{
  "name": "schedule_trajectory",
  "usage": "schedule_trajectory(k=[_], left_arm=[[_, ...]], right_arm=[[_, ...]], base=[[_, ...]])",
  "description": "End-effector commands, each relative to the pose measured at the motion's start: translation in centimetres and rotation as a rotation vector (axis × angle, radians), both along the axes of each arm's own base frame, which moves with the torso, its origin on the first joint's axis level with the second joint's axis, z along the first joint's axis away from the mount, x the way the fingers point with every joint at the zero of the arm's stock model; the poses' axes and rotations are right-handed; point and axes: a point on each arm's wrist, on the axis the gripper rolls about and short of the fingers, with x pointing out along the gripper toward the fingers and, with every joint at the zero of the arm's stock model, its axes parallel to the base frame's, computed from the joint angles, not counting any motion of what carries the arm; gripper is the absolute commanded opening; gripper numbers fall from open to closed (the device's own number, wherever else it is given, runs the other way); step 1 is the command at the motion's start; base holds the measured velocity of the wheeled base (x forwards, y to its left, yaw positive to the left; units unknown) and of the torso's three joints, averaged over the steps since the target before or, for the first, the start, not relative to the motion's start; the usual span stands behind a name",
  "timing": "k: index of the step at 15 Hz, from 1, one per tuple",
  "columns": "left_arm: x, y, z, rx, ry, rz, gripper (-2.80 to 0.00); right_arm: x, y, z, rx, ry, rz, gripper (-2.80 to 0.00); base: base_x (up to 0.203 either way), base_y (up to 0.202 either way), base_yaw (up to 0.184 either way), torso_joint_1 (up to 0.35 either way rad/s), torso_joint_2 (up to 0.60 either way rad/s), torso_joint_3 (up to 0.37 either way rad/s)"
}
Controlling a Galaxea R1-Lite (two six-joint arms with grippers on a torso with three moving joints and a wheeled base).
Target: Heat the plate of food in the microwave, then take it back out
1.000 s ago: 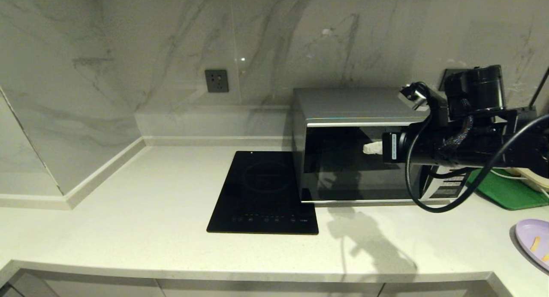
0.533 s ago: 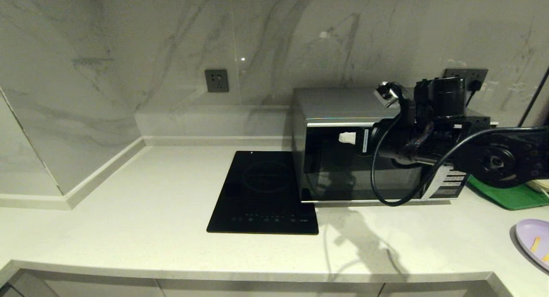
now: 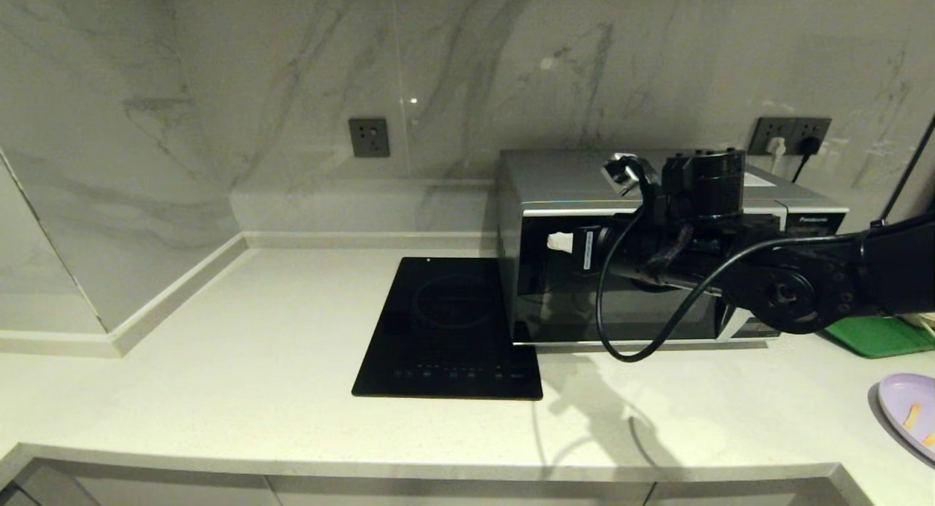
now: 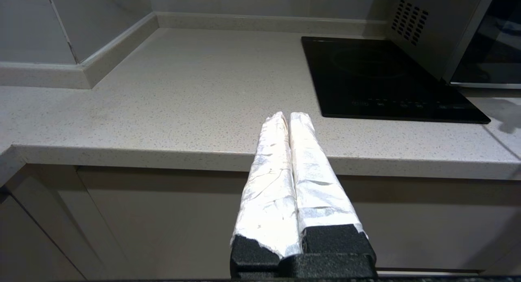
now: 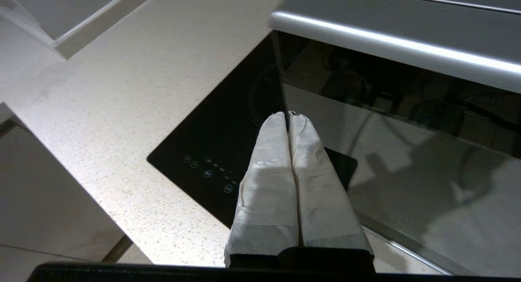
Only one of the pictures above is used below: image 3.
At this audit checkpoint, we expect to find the black induction cooktop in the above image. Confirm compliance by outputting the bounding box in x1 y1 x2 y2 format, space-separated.
352 256 544 401

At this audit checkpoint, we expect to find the green plastic tray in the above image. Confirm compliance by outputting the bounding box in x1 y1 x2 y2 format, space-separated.
824 315 935 359

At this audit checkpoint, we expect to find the black glass microwave door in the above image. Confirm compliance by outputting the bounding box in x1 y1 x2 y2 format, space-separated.
511 207 786 346

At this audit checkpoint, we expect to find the black power cord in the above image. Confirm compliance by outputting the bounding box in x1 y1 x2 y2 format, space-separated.
791 134 823 185

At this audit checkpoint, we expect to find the lilac plastic plate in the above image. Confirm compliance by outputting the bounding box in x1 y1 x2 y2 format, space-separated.
879 373 935 461

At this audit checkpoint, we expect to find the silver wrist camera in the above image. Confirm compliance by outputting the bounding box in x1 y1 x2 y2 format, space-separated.
601 153 649 197

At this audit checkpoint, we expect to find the grey double wall outlet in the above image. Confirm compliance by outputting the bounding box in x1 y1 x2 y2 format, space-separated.
748 116 833 156

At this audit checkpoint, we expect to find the grey single wall outlet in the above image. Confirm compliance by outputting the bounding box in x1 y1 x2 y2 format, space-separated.
348 118 390 158

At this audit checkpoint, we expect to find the silver microwave oven body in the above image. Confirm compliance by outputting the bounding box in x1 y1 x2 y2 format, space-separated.
498 148 850 346

